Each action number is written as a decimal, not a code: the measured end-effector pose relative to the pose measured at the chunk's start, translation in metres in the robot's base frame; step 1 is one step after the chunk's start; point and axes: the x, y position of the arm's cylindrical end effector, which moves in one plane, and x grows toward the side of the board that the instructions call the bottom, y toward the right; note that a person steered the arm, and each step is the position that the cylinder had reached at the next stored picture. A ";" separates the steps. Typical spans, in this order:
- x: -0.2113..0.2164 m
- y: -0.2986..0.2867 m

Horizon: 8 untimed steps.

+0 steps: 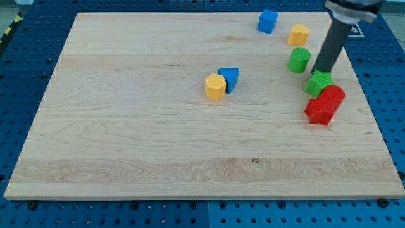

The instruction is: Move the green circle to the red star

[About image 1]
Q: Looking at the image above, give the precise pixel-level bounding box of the green cylinder block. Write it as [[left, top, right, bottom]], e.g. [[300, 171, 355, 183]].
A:
[[287, 47, 311, 73]]

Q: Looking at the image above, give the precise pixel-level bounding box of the grey robot arm flange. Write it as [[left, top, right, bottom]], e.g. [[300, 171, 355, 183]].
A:
[[324, 0, 385, 25]]

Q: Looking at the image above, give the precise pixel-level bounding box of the red star block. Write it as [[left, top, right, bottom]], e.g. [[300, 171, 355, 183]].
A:
[[304, 98, 335, 125]]

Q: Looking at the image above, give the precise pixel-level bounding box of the green star block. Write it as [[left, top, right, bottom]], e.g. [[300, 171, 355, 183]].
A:
[[304, 70, 335, 98]]

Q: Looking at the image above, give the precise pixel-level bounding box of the yellow hexagon block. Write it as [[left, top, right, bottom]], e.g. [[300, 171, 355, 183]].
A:
[[205, 73, 227, 101]]

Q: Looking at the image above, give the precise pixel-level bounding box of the blue triangle block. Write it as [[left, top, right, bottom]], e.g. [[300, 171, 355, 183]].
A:
[[218, 68, 240, 94]]

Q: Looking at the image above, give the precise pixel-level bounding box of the light wooden board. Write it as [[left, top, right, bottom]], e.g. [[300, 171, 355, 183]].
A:
[[4, 12, 404, 201]]

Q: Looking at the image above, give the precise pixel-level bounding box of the blue cube block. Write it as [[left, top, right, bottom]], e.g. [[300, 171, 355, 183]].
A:
[[257, 9, 279, 34]]

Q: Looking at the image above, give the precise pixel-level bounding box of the red cylinder block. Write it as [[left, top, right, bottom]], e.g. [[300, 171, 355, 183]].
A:
[[320, 85, 346, 111]]

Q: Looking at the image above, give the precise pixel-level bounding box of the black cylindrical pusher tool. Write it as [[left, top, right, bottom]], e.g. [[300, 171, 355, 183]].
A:
[[311, 18, 352, 73]]

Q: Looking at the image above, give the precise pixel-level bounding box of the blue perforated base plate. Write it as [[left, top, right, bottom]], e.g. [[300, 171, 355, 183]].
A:
[[1, 1, 404, 227]]

